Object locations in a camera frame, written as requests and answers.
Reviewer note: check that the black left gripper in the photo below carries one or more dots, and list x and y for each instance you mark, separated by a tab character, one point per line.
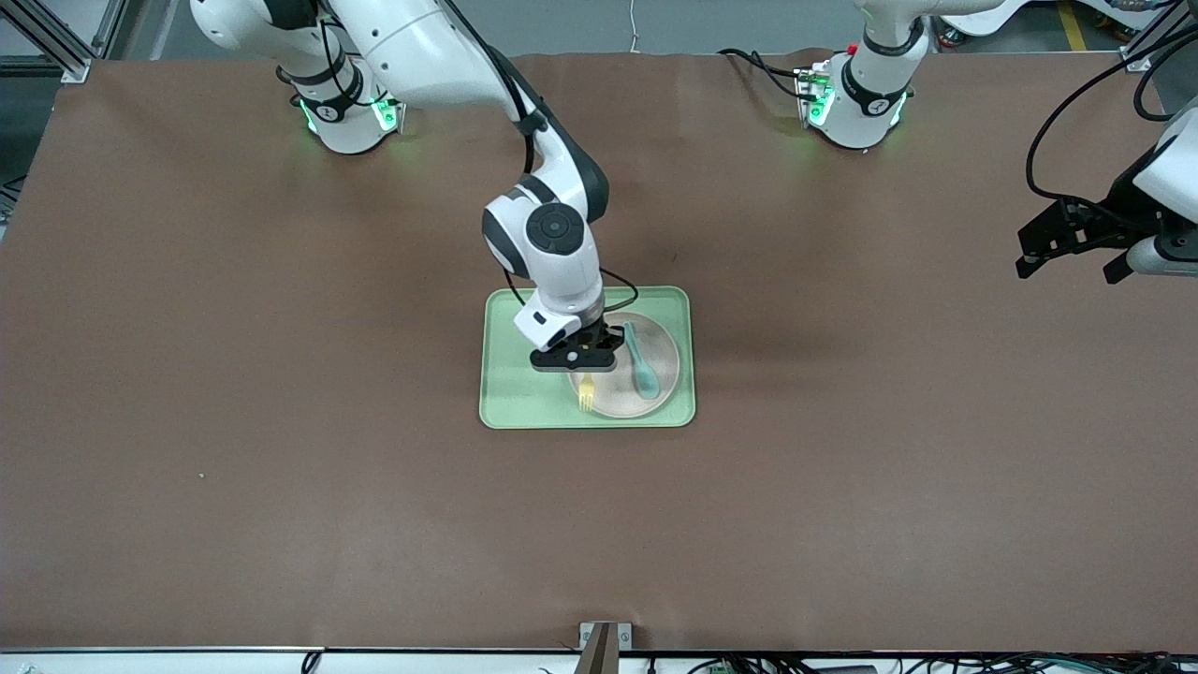
1114	217

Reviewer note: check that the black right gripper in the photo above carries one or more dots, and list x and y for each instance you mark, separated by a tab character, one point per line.
609	337

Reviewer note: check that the yellow plastic fork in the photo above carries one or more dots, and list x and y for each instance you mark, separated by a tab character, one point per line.
587	395

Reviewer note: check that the round grey plate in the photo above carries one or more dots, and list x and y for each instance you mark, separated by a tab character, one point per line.
618	398

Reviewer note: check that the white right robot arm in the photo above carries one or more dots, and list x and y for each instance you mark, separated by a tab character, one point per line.
421	47

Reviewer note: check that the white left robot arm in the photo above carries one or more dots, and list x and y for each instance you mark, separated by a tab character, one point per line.
870	103

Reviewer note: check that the light blue plastic spoon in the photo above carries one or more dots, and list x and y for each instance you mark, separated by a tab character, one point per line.
646	379

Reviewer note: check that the mint green rectangular tray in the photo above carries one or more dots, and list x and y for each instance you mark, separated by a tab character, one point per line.
524	393

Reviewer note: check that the brown table cover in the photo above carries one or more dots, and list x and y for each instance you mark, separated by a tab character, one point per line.
281	374

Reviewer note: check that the metal table edge bracket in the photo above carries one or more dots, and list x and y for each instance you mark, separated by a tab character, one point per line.
605	646

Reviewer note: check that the aluminium frame profile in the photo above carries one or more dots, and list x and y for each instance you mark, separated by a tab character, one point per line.
56	42

